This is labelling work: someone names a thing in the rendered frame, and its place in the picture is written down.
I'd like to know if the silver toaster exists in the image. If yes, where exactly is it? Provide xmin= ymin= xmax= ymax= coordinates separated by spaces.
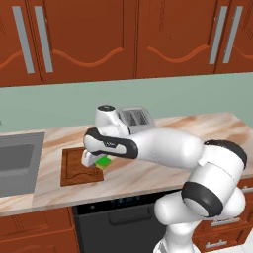
xmin=118 ymin=106 xmax=156 ymax=129

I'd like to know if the black dishwasher handle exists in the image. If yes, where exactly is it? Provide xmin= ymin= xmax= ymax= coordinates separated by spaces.
xmin=108 ymin=206 xmax=154 ymax=227

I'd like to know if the black dishwasher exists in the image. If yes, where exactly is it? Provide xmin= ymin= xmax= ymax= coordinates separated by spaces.
xmin=71 ymin=189 xmax=181 ymax=253

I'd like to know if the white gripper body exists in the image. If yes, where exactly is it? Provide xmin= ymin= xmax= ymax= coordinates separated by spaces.
xmin=81 ymin=149 xmax=107 ymax=168

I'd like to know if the brown wooden cutting board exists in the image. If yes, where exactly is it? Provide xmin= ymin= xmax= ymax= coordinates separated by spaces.
xmin=59 ymin=146 xmax=105 ymax=188

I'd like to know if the red-brown base cupboard door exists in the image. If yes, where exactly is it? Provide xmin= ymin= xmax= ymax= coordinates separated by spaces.
xmin=0 ymin=228 xmax=80 ymax=253

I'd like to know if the green and yellow sponge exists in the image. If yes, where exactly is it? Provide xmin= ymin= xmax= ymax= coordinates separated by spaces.
xmin=94 ymin=155 xmax=113 ymax=171

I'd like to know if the grey steel sink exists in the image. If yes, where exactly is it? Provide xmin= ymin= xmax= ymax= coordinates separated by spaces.
xmin=0 ymin=131 xmax=46 ymax=199

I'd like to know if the grey cupboard handle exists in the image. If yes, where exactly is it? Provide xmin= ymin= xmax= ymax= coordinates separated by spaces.
xmin=208 ymin=5 xmax=228 ymax=65
xmin=222 ymin=5 xmax=244 ymax=64
xmin=34 ymin=5 xmax=54 ymax=74
xmin=12 ymin=5 xmax=36 ymax=75

